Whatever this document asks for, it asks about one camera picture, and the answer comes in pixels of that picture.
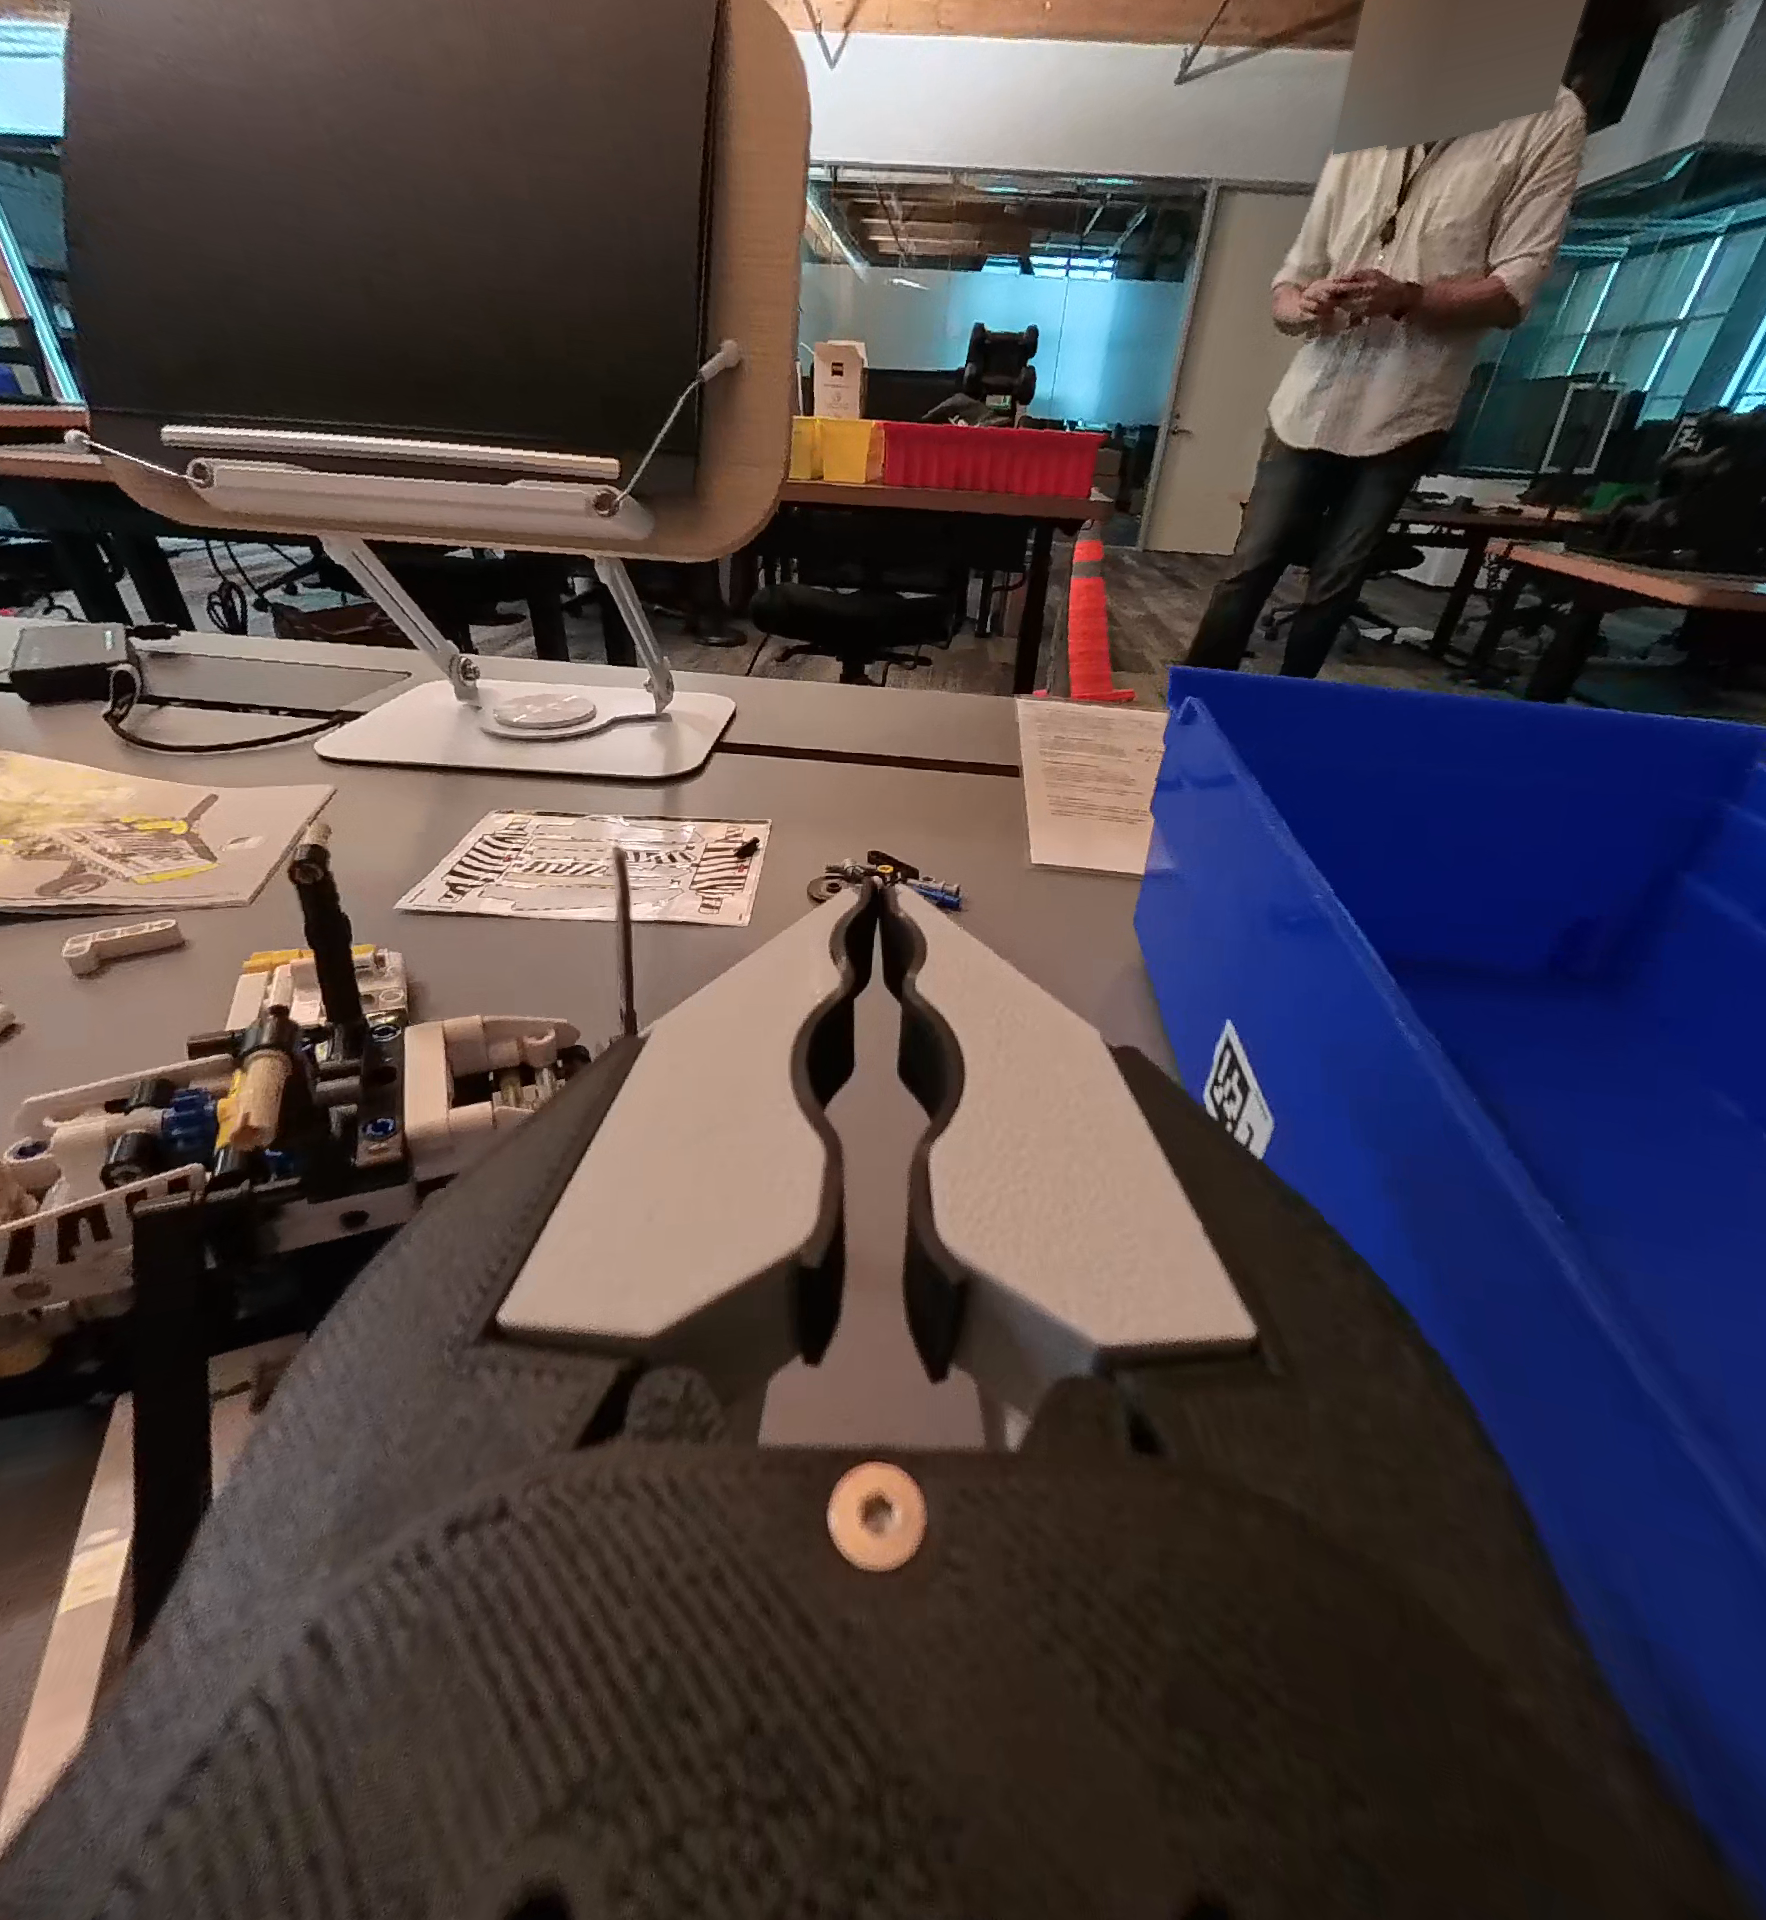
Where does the wooden top desk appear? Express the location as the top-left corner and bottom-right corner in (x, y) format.
(769, 478), (1118, 697)
(1483, 539), (1766, 708)

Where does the red plastic bin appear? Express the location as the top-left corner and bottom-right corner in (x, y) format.
(881, 418), (1106, 500)

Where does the lego instruction booklet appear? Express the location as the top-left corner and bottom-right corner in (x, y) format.
(0, 744), (340, 914)

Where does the white angled lego beam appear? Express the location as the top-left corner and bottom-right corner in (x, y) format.
(62, 917), (186, 978)

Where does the blue plastic bin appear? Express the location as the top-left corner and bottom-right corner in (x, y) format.
(1132, 664), (1766, 1920)

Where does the lego airplane model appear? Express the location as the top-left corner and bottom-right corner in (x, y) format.
(0, 817), (645, 1403)

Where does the pile of dark lego parts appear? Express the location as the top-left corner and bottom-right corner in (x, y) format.
(808, 849), (969, 911)

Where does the power adapter brick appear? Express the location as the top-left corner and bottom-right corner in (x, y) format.
(11, 622), (130, 701)

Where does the tan framed display screen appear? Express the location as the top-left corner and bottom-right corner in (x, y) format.
(62, 0), (815, 563)

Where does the black power cable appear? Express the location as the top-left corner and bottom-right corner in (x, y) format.
(105, 658), (375, 755)

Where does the orange traffic cone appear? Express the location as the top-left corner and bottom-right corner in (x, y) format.
(1041, 536), (1137, 703)

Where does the zebra striped sticker sheet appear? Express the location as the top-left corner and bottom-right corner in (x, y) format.
(395, 810), (774, 929)

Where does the yellow plastic bin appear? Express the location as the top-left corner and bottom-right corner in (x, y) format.
(787, 414), (885, 485)

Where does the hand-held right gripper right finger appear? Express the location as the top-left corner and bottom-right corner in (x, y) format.
(884, 882), (1263, 1453)

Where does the black bulky equipment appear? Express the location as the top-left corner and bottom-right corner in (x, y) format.
(1603, 402), (1766, 569)

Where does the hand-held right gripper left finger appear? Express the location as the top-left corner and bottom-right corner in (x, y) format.
(495, 882), (885, 1370)

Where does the black office chair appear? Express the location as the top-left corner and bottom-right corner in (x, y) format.
(749, 577), (938, 683)
(958, 321), (1044, 411)

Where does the printed white paper sheet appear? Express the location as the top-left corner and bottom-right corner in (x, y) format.
(1015, 696), (1174, 878)

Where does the grey door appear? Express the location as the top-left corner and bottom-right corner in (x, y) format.
(1141, 182), (1317, 557)

